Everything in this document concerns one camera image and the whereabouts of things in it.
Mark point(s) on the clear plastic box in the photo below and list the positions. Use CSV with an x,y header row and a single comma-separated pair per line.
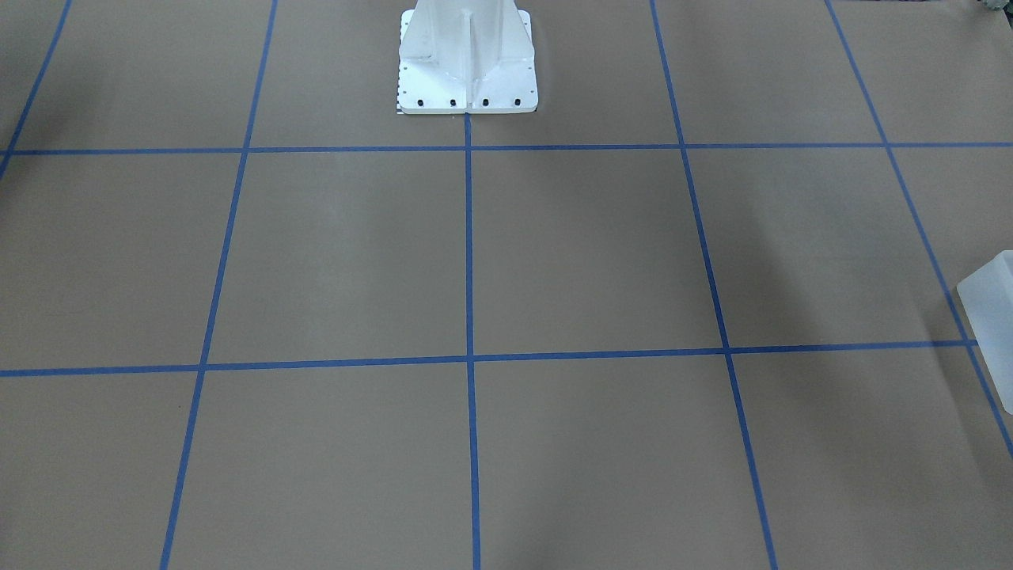
x,y
987,298

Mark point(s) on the white pedestal column base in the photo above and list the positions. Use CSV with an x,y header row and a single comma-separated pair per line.
x,y
460,57

